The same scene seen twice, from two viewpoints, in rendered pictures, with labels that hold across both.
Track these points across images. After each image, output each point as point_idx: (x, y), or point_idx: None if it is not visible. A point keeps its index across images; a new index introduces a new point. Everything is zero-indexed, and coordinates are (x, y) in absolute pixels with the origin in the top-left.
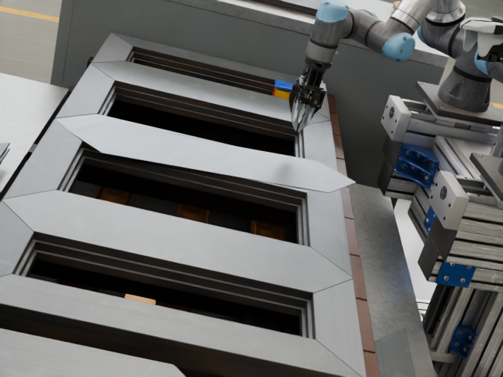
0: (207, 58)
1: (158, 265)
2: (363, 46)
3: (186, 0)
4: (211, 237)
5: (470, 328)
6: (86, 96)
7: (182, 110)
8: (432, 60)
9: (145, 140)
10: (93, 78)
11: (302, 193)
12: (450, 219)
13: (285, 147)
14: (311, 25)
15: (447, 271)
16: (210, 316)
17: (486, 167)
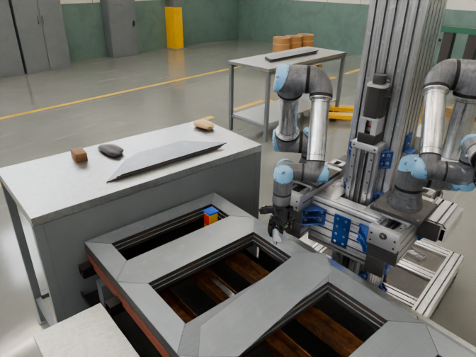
0: (153, 219)
1: None
2: (224, 162)
3: (122, 194)
4: None
5: (363, 272)
6: (159, 314)
7: (193, 270)
8: (255, 150)
9: (234, 319)
10: (138, 293)
11: (326, 283)
12: (397, 248)
13: None
14: (195, 166)
15: (387, 268)
16: None
17: (389, 210)
